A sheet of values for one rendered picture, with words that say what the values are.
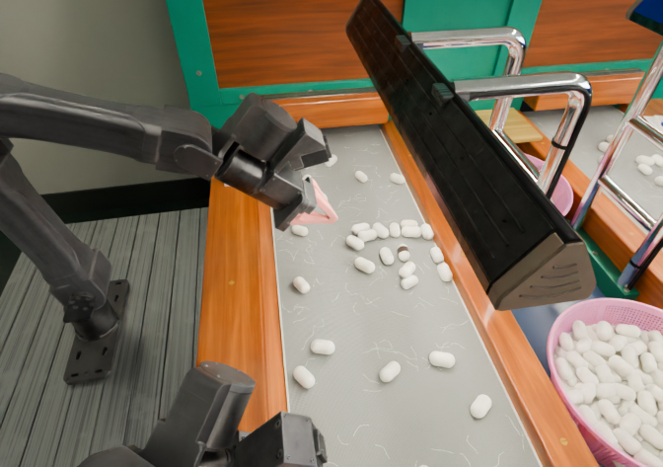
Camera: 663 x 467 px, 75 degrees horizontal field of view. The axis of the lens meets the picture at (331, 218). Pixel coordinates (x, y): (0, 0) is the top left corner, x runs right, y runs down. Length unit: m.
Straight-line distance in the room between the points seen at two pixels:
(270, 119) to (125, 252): 0.53
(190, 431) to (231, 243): 0.43
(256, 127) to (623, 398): 0.62
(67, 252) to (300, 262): 0.36
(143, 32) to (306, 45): 0.91
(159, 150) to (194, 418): 0.31
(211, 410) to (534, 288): 0.28
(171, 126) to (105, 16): 1.30
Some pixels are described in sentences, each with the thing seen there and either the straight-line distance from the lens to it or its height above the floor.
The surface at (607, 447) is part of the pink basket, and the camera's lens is 0.67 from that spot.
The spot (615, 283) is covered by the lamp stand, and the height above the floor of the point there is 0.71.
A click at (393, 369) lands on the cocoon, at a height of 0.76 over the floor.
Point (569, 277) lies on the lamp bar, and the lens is 0.36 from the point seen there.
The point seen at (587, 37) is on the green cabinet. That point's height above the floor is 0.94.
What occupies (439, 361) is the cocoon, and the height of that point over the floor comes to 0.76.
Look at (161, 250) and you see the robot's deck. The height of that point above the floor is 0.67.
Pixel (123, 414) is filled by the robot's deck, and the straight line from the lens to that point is 0.77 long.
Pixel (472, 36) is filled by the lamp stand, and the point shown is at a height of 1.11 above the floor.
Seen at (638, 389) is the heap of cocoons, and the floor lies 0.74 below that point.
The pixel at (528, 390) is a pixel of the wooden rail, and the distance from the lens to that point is 0.66.
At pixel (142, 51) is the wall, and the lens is 1.85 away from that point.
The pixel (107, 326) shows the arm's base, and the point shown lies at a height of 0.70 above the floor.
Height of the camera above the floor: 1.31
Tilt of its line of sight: 42 degrees down
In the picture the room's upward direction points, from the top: straight up
